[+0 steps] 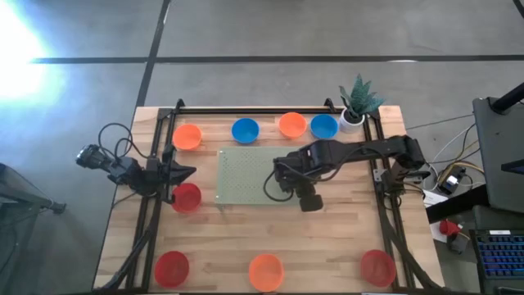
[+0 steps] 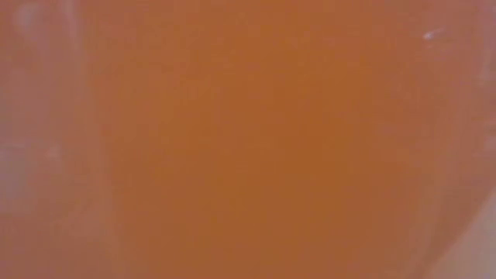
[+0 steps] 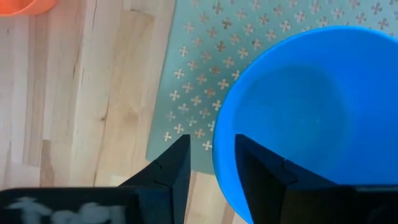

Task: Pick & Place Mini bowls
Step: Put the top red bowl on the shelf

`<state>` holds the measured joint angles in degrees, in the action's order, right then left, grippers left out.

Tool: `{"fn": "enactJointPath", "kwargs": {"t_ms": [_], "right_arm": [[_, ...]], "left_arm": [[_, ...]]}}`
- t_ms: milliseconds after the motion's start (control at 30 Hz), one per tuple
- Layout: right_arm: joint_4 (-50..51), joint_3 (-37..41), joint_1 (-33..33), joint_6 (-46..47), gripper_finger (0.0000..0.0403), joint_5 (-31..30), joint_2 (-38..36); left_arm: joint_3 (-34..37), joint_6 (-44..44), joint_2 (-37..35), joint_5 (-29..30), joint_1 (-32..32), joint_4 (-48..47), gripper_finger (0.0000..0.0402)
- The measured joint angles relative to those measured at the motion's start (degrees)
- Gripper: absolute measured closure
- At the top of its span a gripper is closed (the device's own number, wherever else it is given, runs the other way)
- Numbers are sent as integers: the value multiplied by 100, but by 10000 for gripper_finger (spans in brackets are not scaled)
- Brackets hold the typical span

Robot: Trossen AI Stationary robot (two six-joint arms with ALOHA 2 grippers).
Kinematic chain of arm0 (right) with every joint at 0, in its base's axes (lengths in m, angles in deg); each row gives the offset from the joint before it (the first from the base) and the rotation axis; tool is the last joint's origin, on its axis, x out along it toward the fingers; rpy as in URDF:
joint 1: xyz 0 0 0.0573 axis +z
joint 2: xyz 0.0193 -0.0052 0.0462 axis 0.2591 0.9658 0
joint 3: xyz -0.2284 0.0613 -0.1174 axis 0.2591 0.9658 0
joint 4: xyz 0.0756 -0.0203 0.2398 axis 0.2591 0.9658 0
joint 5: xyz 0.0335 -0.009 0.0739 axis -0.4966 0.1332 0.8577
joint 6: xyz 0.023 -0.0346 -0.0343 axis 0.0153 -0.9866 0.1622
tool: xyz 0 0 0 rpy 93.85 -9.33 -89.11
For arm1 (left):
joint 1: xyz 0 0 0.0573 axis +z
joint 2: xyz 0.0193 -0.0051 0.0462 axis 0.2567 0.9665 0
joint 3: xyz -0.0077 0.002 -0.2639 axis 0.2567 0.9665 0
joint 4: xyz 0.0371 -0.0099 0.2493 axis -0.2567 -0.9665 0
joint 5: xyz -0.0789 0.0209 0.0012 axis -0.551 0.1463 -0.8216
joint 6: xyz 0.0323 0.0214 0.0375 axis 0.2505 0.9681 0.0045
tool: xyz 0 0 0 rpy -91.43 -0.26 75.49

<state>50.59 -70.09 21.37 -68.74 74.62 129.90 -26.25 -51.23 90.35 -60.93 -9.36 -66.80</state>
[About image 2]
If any orange plastic mini bowl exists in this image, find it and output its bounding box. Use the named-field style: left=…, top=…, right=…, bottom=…
left=0, top=0, right=496, bottom=279

